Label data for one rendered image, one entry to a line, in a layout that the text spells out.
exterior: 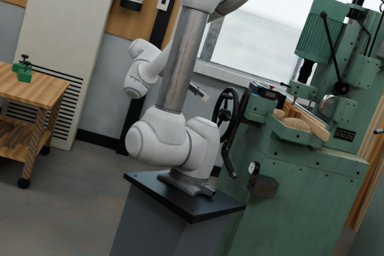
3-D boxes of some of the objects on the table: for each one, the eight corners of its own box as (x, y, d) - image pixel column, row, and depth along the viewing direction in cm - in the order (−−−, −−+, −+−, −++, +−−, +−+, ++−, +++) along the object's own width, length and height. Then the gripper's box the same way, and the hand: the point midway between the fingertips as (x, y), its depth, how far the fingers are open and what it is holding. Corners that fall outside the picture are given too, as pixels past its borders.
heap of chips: (279, 120, 238) (281, 112, 238) (304, 126, 243) (307, 119, 242) (286, 126, 230) (289, 118, 229) (312, 133, 234) (315, 125, 233)
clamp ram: (261, 104, 261) (267, 87, 259) (274, 107, 264) (280, 91, 262) (267, 109, 253) (274, 92, 251) (280, 112, 255) (287, 96, 253)
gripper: (176, 67, 226) (216, 96, 235) (171, 61, 238) (209, 90, 247) (166, 80, 227) (207, 110, 235) (162, 74, 239) (200, 102, 247)
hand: (202, 95), depth 240 cm, fingers closed
